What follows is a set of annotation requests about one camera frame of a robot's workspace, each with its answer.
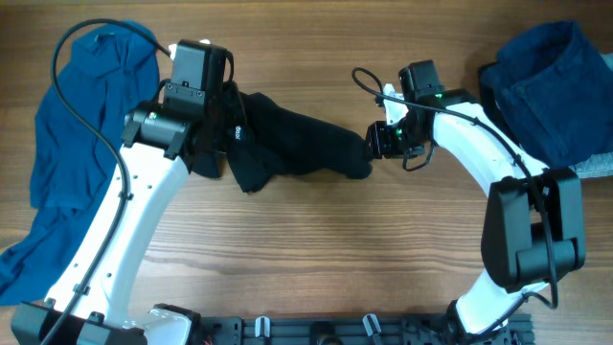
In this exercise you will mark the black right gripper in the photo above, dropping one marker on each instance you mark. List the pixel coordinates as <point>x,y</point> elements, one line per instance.
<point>377,134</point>

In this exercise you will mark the black polo shirt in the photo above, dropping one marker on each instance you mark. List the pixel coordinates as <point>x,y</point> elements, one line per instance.
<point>264,140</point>

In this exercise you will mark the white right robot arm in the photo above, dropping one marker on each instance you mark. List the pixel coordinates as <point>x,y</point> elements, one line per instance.
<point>533,233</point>

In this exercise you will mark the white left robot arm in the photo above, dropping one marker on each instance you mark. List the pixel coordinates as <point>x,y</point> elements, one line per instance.
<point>163,142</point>

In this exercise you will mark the folded navy blue garment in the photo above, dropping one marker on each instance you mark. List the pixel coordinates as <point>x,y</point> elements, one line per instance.
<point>554,90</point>

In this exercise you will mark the grey folded cloth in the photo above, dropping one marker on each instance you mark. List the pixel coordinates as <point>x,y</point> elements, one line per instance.
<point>596,166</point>

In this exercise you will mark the blue polo shirt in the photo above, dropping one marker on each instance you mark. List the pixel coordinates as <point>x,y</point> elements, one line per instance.
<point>111,70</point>

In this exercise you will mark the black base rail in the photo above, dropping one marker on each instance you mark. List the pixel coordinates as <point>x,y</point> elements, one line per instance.
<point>335,330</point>

